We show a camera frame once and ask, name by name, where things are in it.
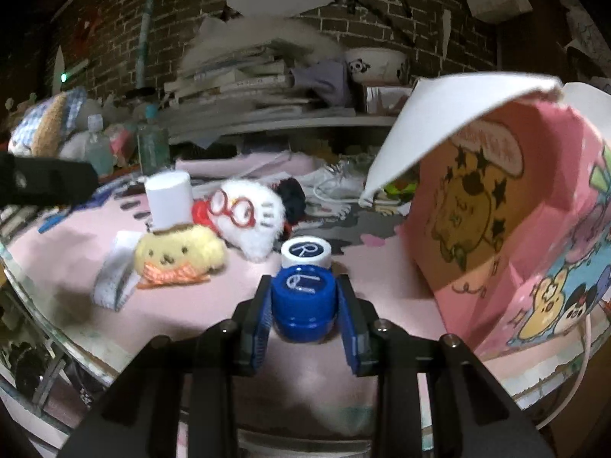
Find pink cartoon box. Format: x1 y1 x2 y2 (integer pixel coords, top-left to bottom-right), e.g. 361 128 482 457
405 100 610 358

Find white fluffy fur item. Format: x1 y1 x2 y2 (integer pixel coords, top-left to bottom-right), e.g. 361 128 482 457
178 16 344 76

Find pink hairbrush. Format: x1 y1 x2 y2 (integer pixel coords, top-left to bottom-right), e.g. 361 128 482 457
175 151 326 179

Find clear bottle teal cap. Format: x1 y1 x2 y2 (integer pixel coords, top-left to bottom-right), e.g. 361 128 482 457
137 103 172 176

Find stack of books and papers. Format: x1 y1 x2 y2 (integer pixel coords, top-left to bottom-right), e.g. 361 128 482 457
156 42 398 147

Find yellow pompompurin plush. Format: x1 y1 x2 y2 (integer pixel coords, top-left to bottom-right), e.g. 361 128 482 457
134 224 228 290

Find blue white contact lens case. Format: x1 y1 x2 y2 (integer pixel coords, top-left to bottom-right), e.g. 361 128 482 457
272 236 336 343

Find white printed receipt slip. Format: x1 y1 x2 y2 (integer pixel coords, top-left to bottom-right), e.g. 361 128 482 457
90 231 144 311

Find white cylinder cup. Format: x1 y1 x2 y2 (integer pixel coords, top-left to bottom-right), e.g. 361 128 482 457
144 171 194 232

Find clear bottle white cap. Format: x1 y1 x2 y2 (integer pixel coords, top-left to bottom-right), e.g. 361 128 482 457
85 114 114 178

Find panda print ceramic bowl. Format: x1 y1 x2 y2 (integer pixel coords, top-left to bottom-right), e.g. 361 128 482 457
345 48 407 85

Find purple grey cloth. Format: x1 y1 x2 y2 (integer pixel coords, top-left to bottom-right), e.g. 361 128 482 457
290 59 352 106

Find green pipe on wall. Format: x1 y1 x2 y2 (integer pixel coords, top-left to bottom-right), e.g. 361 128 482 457
135 0 154 89

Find white plush red glasses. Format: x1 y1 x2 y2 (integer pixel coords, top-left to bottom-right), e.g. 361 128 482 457
192 179 286 263

